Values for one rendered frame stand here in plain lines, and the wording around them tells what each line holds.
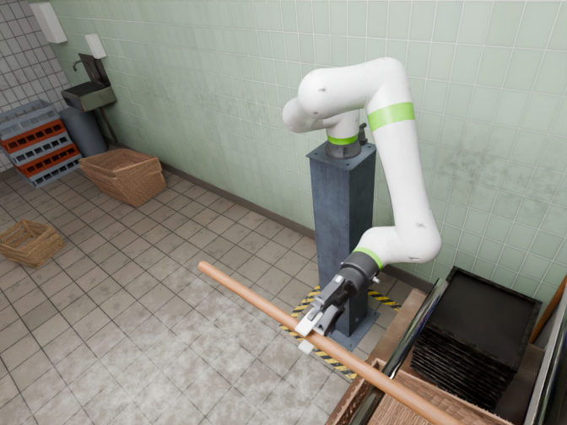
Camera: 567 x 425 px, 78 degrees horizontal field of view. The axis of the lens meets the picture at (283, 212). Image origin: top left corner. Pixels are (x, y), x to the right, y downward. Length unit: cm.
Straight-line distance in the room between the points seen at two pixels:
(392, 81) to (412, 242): 40
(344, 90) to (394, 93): 12
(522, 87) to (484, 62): 17
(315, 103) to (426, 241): 44
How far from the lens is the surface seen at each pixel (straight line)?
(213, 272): 103
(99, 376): 256
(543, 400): 61
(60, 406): 259
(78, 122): 480
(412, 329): 92
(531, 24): 162
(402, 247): 94
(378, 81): 95
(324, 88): 91
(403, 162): 93
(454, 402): 131
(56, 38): 466
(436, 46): 171
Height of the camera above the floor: 194
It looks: 39 degrees down
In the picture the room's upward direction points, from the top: 9 degrees counter-clockwise
